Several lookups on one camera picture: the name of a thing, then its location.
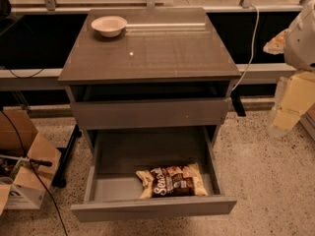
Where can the brown chip bag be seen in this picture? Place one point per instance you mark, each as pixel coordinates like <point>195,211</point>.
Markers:
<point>172,181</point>

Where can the open grey lower drawer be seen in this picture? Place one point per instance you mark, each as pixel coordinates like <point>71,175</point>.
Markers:
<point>113,188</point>

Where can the grey drawer cabinet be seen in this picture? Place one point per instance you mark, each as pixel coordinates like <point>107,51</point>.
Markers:
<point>162,54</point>

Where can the black handled tool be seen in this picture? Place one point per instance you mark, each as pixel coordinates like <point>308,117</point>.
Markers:
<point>29,160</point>

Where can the cardboard box at right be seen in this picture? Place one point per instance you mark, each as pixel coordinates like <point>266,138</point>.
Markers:
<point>308,121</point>

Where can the white bowl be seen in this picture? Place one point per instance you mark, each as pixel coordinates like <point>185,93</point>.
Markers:
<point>109,26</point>

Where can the open cardboard box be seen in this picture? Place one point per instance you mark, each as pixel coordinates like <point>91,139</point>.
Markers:
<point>24,185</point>

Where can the closed grey upper drawer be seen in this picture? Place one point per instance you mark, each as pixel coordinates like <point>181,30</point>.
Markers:
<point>149,114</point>

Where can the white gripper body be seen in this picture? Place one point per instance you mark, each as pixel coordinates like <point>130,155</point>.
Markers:
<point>301,44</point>

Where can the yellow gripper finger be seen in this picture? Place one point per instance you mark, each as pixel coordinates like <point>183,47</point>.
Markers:
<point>294,96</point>
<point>277,44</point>

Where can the black table leg stand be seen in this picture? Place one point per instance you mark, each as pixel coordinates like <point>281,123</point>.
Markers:
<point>59,178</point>

